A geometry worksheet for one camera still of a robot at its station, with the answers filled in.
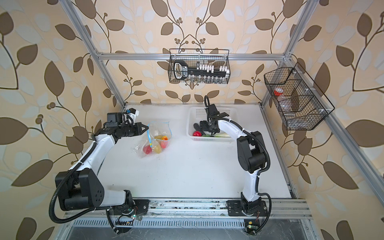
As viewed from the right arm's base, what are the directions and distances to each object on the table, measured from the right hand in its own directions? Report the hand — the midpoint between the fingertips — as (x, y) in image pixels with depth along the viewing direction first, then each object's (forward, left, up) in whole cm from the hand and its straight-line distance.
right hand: (205, 129), depth 95 cm
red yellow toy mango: (-8, +26, -1) cm, 27 cm away
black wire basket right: (-5, -46, +26) cm, 53 cm away
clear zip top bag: (-10, +29, +5) cm, 32 cm away
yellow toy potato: (-12, +30, -1) cm, 32 cm away
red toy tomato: (-1, +6, -2) cm, 6 cm away
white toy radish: (-3, -10, -2) cm, 11 cm away
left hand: (-5, +34, +11) cm, 36 cm away
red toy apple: (-12, +36, -2) cm, 38 cm away
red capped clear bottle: (+6, -40, +25) cm, 47 cm away
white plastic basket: (+16, +5, -3) cm, 17 cm away
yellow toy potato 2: (-3, +30, -3) cm, 31 cm away
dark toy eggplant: (+5, +6, -4) cm, 9 cm away
